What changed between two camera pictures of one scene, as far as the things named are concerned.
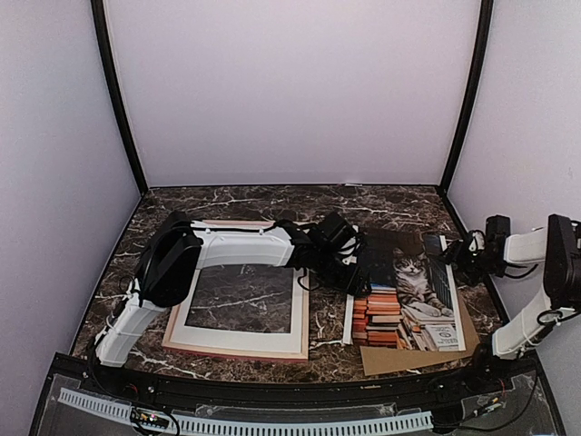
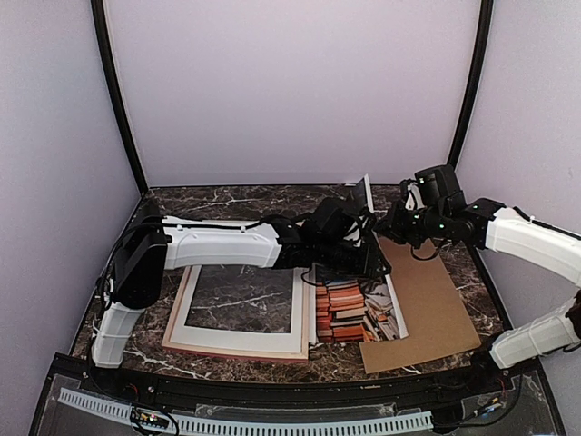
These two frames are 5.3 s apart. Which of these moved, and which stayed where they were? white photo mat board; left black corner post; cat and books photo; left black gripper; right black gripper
Moved: right black gripper; cat and books photo; left black gripper
Stayed: left black corner post; white photo mat board
